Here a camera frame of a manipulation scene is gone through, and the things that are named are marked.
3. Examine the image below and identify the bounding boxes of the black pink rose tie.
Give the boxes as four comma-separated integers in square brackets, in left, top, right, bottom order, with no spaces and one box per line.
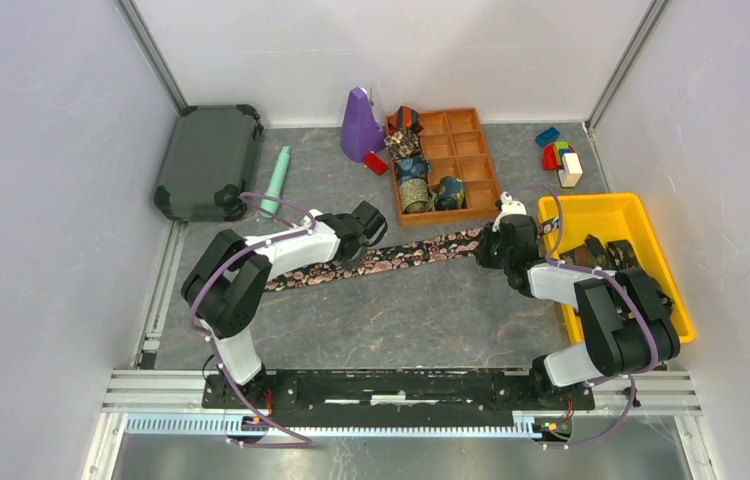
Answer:
[263,221,558,293]

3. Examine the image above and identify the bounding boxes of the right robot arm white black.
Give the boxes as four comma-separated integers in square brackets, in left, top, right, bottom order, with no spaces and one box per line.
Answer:
[474,214,681,408]

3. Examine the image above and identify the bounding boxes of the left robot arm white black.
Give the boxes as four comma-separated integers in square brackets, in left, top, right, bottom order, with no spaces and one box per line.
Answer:
[181,201,387,408]

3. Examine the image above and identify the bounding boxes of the dark paisley ties in bin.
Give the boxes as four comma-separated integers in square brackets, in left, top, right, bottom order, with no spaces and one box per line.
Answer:
[559,235,675,319]

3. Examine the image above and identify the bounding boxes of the rolled olive patterned tie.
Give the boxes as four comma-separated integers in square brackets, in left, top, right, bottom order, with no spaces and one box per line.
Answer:
[398,178,433,214]

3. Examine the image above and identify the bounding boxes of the small red block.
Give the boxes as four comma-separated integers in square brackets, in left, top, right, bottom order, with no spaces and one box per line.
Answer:
[363,153,389,176]

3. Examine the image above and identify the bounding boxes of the rolled blue patterned tie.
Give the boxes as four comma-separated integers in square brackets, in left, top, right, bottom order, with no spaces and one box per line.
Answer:
[393,155,431,186]

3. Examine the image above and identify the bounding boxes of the rolled navy gold tie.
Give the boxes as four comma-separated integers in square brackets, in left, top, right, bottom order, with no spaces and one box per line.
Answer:
[434,176,465,211]

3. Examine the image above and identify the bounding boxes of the rolled brown floral tie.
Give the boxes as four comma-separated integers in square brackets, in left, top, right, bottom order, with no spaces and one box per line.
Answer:
[384,128,422,161]

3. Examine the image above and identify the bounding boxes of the purple metronome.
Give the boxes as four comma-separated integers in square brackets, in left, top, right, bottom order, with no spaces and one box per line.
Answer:
[340,87,385,163]

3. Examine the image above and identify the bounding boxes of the mint green flashlight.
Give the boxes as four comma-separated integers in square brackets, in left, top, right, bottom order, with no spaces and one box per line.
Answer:
[260,146,291,219]

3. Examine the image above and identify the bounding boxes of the colourful toy block stack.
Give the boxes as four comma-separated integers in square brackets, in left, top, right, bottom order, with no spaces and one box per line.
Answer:
[541,141,583,189]

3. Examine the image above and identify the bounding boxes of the yellow plastic bin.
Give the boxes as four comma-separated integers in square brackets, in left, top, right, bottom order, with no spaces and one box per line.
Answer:
[538,193,695,344]

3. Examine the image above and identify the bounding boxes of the blue toy brick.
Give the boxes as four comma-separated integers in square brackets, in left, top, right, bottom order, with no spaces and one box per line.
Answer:
[535,127,560,148]

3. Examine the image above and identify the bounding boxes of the rolled orange black tie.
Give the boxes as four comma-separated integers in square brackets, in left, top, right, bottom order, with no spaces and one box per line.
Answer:
[388,105,424,134]

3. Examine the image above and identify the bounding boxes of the orange compartment tray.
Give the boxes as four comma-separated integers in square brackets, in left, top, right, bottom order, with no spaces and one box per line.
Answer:
[387,108,501,227]

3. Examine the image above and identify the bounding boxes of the dark green suitcase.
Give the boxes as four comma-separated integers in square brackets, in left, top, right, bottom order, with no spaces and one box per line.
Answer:
[152,104,264,222]

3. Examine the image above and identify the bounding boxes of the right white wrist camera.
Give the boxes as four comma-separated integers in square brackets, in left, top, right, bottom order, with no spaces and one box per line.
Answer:
[492,191,527,232]

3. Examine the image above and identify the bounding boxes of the aluminium rail frame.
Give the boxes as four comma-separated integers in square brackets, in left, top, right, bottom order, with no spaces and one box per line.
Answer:
[103,370,701,444]

